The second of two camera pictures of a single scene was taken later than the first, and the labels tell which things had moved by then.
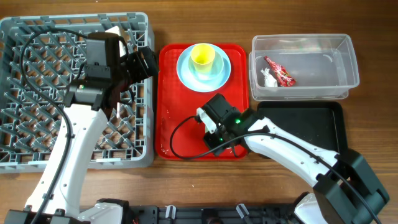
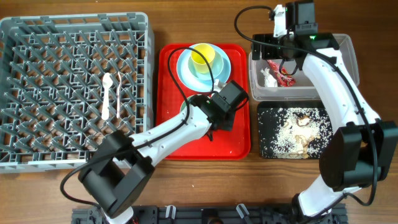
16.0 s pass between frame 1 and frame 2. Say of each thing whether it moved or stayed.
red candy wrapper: stayed
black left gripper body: moved
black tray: stayed
